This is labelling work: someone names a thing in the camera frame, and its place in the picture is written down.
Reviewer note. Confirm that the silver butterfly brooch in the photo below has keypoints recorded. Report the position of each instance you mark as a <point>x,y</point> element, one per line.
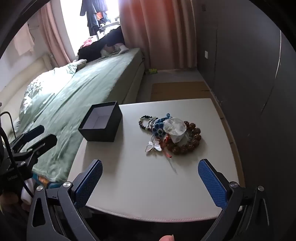
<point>155,146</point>

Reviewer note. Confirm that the pink cloth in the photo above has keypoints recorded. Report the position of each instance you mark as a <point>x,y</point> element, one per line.
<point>87,42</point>

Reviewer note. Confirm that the flat brown cardboard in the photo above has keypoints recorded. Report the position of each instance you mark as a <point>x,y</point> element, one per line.
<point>178,90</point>

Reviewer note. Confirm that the narrow pink curtain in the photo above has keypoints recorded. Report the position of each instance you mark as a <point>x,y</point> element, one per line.
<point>54,34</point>

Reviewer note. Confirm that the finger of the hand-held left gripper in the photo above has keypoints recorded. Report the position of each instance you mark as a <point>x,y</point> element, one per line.
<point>32,134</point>
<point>44,143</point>

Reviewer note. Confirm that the black jewelry box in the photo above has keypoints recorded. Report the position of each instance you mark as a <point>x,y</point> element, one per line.
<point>99,134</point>

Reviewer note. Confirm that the person's right hand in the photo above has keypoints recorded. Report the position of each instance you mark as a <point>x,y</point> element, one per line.
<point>166,238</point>

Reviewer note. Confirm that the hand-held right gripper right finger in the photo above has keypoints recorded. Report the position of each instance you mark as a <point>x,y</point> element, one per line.
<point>212,185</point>

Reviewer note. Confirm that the small green object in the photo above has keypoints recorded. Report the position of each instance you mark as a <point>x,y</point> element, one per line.
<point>152,71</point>

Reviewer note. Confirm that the wide pink curtain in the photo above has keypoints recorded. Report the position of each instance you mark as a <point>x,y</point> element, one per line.
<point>157,32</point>

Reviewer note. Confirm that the small pink object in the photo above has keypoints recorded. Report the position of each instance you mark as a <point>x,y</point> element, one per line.
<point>174,127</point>

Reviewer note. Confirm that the light green floral quilt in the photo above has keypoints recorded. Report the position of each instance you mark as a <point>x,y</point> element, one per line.
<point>34,92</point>

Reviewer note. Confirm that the dark hanging clothes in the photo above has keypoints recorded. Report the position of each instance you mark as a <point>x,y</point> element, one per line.
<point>92,14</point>

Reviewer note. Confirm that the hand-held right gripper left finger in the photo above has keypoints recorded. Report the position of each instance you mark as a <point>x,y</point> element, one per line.
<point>90,183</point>

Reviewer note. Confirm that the bed with green sheet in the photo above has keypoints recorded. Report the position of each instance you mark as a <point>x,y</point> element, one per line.
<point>97,78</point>

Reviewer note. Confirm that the white wall socket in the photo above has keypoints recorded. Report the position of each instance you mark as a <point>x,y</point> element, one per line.
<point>206,54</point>

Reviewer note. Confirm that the white hanging cloth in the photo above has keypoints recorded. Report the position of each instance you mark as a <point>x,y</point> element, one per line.
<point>23,41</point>

